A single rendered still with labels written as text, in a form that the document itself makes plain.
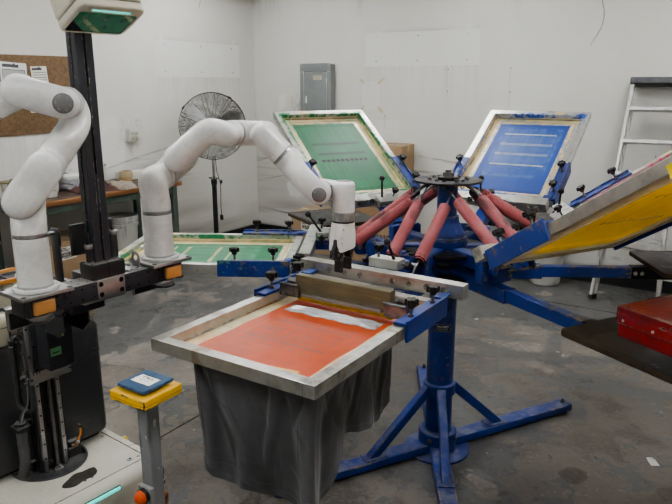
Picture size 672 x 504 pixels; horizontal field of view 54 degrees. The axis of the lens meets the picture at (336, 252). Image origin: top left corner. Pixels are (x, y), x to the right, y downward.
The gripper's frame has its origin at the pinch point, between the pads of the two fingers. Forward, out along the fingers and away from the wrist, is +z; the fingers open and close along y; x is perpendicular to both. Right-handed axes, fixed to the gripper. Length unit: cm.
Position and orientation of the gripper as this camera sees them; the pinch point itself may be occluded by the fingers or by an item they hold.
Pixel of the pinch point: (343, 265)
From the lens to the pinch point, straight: 222.2
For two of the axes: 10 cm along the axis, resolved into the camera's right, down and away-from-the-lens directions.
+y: -5.4, 2.0, -8.1
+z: -0.1, 9.7, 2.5
